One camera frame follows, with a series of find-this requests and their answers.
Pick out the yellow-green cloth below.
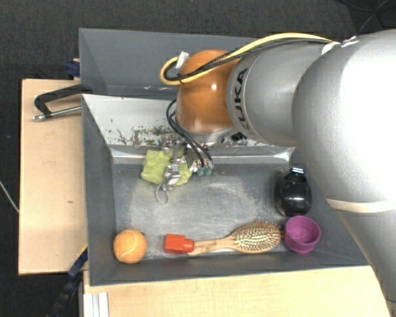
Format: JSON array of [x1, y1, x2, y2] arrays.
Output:
[[140, 148, 193, 186]]

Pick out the grey metal bin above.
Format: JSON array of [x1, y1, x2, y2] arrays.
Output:
[[78, 27, 372, 287]]

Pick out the orange ball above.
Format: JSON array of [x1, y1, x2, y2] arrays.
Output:
[[112, 229, 149, 265]]

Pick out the wooden hairbrush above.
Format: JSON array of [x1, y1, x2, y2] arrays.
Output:
[[186, 220, 282, 257]]

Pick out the purple plastic cup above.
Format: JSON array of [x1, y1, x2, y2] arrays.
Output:
[[284, 215, 322, 255]]

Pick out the black round bottle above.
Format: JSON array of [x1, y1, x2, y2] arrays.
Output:
[[273, 166, 313, 217]]

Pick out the red plastic block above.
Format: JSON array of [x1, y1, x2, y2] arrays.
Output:
[[164, 233, 195, 255]]

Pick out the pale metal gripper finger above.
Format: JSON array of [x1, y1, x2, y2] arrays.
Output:
[[155, 164, 173, 204], [164, 164, 183, 205]]

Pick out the pale brown cardboard board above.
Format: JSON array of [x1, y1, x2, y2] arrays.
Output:
[[18, 78, 88, 276]]

